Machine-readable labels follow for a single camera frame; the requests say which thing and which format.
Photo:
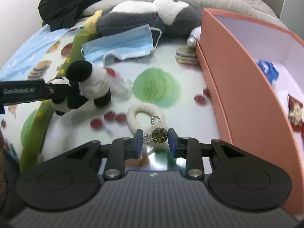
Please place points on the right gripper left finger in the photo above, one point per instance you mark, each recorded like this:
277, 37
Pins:
121, 150

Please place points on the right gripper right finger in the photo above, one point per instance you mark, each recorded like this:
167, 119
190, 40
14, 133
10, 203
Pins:
189, 149

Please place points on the white fluffy scrunchie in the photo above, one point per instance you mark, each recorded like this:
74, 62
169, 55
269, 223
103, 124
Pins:
145, 116

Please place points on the gold rhinestone charm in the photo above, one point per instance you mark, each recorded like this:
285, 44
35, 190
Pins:
157, 133

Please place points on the small panda plush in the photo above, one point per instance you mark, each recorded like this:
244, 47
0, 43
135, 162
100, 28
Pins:
87, 81

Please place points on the blue surgical mask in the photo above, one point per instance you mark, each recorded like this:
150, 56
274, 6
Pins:
135, 43

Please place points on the white paper towel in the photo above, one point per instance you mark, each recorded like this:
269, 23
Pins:
283, 97

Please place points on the red snack packet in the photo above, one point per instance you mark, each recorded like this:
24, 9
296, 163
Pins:
295, 114

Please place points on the blue white tissue pack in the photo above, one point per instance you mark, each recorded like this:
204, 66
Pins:
269, 71

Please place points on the green embroidered plush stick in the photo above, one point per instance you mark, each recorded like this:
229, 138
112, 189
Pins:
34, 130

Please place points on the pink open cardboard box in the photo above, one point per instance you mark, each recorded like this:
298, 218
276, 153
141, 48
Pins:
247, 110

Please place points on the white small bottle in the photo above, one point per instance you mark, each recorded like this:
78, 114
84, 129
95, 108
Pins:
194, 37

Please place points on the large grey penguin plush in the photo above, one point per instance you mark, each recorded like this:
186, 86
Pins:
174, 18

